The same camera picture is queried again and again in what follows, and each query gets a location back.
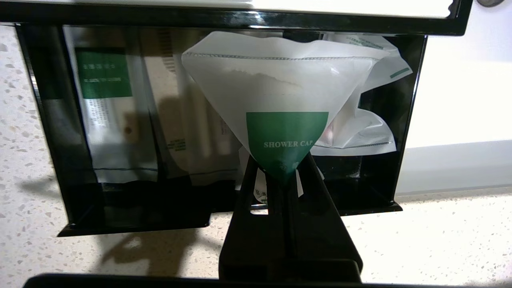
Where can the black pull-out drawer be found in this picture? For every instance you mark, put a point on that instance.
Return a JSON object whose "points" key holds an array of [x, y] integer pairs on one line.
{"points": [[60, 180]]}

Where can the white ceramic sink basin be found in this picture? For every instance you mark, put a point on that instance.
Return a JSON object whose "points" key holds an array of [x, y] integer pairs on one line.
{"points": [[460, 100]]}

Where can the sachet with green label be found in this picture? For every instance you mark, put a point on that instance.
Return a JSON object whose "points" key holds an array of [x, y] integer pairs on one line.
{"points": [[280, 88]]}

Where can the black glossy storage box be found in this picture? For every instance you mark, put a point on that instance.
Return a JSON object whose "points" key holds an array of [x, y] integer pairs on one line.
{"points": [[240, 18]]}

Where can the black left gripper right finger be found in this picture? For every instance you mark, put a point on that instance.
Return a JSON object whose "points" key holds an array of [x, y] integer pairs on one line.
{"points": [[328, 248]]}

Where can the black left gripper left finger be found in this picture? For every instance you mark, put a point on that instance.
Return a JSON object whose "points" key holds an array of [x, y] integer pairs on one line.
{"points": [[244, 248]]}

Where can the drawer packet with green label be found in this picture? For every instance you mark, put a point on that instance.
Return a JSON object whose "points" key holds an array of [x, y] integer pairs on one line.
{"points": [[104, 120]]}

